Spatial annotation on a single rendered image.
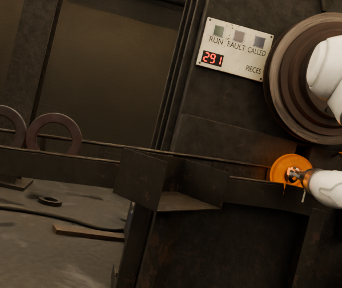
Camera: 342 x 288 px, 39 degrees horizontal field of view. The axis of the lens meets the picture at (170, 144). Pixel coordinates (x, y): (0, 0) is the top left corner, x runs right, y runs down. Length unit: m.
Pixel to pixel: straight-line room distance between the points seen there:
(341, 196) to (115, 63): 6.58
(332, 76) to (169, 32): 7.03
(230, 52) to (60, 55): 6.12
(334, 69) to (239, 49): 0.96
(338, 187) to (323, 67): 0.57
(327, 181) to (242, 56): 0.63
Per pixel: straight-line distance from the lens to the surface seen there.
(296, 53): 1.76
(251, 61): 1.87
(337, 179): 1.45
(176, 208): 1.37
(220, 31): 1.85
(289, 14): 1.96
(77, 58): 7.81
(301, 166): 1.81
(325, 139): 1.82
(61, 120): 1.68
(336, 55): 0.94
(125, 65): 7.79
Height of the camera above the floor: 0.81
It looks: 2 degrees down
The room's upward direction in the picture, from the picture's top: 14 degrees clockwise
